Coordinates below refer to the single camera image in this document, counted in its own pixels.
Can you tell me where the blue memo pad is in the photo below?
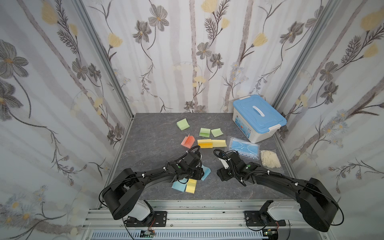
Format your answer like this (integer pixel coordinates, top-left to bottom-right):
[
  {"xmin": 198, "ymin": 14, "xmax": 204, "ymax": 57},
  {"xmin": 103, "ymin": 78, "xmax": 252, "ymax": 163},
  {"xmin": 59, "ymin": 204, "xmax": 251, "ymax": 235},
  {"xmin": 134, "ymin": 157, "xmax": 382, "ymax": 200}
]
[
  {"xmin": 201, "ymin": 165, "xmax": 211, "ymax": 181},
  {"xmin": 172, "ymin": 180, "xmax": 188, "ymax": 192}
]

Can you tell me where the small yellow memo pad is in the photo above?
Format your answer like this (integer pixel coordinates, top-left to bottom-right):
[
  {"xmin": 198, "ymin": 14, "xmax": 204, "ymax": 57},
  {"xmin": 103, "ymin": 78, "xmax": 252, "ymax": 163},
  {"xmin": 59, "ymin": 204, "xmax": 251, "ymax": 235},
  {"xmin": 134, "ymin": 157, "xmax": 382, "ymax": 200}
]
[{"xmin": 185, "ymin": 179, "xmax": 197, "ymax": 194}]

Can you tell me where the large yellow memo pad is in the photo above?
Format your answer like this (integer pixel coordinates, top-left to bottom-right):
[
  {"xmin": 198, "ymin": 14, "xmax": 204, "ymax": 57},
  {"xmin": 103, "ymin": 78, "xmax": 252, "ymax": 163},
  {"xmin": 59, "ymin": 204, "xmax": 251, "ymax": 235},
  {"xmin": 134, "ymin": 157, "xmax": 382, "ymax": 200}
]
[{"xmin": 198, "ymin": 139, "xmax": 213, "ymax": 149}]

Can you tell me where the torn yellow memo page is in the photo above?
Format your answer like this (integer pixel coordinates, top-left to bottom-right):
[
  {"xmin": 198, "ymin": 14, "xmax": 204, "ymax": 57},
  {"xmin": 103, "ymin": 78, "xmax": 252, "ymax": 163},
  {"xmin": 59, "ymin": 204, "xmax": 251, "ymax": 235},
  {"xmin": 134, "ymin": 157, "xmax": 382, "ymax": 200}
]
[{"xmin": 212, "ymin": 140, "xmax": 227, "ymax": 148}]

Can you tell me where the green memo pad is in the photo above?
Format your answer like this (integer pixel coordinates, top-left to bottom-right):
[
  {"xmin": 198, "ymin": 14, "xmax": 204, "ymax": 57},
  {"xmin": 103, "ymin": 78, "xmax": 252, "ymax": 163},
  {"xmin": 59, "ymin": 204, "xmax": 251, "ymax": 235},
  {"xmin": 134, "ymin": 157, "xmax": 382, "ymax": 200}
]
[
  {"xmin": 177, "ymin": 118, "xmax": 190, "ymax": 131},
  {"xmin": 199, "ymin": 128, "xmax": 211, "ymax": 138}
]

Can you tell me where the torn green memo page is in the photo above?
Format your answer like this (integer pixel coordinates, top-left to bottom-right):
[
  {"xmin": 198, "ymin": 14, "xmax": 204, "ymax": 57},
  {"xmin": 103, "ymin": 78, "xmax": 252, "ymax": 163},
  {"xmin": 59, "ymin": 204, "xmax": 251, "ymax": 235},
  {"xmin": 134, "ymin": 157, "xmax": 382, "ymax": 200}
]
[{"xmin": 211, "ymin": 128, "xmax": 224, "ymax": 138}]

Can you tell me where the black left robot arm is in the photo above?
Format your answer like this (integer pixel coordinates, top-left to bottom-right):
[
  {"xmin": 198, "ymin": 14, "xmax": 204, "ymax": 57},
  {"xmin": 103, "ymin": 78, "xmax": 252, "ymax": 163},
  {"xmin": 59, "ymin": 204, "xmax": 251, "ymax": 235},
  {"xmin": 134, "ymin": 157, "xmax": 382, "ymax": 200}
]
[{"xmin": 101, "ymin": 160, "xmax": 205, "ymax": 222}]

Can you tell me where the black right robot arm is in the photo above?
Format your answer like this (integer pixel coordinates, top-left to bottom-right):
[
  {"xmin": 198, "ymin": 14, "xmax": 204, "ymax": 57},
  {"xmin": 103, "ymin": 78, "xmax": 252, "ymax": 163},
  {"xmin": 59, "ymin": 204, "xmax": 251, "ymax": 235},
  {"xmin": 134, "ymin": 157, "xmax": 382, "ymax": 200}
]
[{"xmin": 217, "ymin": 163, "xmax": 339, "ymax": 232}]

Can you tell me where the red memo pad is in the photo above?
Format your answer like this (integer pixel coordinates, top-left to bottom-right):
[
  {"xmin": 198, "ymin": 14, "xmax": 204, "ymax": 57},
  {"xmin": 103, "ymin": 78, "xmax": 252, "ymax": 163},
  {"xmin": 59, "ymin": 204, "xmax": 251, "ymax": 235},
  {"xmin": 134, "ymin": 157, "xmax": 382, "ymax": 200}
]
[{"xmin": 181, "ymin": 135, "xmax": 195, "ymax": 149}]

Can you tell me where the bag of blue face masks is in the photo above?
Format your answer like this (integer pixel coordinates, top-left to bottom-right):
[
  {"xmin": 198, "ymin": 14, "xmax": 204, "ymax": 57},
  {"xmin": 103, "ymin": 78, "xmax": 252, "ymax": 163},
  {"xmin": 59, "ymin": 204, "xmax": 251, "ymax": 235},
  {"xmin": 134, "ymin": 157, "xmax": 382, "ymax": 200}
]
[{"xmin": 228, "ymin": 138, "xmax": 260, "ymax": 159}]

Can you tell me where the clear bag with beige contents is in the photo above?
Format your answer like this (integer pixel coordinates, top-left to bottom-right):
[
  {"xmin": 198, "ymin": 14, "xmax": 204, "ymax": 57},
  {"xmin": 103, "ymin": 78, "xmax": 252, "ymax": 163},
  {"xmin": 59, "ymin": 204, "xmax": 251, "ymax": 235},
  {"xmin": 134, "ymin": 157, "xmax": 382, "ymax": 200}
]
[{"xmin": 261, "ymin": 150, "xmax": 281, "ymax": 168}]

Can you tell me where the white box with blue lid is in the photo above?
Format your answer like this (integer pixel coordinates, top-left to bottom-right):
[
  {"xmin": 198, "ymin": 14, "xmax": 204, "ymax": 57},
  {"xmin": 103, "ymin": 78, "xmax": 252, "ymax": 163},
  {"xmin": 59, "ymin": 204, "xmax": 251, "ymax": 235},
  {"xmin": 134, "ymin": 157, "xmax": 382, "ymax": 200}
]
[{"xmin": 233, "ymin": 95, "xmax": 287, "ymax": 144}]

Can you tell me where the small circuit board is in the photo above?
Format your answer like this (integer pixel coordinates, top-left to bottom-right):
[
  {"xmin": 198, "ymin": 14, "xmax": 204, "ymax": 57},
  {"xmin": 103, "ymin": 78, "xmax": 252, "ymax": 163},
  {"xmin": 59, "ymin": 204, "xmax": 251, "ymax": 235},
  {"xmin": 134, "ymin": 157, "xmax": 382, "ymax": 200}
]
[{"xmin": 140, "ymin": 230, "xmax": 156, "ymax": 238}]

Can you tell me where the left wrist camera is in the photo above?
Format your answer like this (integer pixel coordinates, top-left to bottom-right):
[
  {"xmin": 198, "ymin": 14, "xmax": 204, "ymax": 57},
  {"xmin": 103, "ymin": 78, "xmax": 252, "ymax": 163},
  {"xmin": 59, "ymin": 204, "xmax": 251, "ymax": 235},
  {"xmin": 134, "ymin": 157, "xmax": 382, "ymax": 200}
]
[{"xmin": 183, "ymin": 152, "xmax": 202, "ymax": 167}]

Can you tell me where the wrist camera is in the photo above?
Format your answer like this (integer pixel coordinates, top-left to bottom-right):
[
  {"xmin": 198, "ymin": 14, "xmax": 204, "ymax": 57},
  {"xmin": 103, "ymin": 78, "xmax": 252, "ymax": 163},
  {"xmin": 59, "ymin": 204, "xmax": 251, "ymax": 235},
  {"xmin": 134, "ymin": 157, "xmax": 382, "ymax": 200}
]
[
  {"xmin": 183, "ymin": 152, "xmax": 202, "ymax": 167},
  {"xmin": 218, "ymin": 152, "xmax": 241, "ymax": 169}
]

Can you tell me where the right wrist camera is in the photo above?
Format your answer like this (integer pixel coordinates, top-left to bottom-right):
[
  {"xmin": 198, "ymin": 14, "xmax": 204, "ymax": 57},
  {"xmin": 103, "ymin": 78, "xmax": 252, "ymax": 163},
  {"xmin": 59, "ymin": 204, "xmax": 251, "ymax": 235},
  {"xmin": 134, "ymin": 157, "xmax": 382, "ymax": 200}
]
[{"xmin": 218, "ymin": 152, "xmax": 241, "ymax": 169}]

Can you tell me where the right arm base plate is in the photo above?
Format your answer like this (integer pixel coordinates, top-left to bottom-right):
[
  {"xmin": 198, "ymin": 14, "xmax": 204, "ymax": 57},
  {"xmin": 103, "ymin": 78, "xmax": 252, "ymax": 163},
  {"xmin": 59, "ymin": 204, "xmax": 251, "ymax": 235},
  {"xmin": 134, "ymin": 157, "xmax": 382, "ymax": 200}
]
[{"xmin": 244, "ymin": 211, "xmax": 287, "ymax": 227}]

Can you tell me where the aluminium rail frame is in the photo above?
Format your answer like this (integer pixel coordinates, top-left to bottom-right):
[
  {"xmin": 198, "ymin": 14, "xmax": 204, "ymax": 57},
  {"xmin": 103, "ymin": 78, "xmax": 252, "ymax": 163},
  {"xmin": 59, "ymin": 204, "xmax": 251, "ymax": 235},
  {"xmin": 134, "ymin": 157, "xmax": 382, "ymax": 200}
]
[{"xmin": 80, "ymin": 199, "xmax": 335, "ymax": 240}]

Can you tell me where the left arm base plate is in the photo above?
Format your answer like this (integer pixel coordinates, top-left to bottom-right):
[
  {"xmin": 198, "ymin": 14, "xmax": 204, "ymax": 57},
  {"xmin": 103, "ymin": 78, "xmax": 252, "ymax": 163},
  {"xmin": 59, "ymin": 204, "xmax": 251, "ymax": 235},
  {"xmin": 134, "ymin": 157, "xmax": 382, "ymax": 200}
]
[{"xmin": 124, "ymin": 211, "xmax": 167, "ymax": 228}]

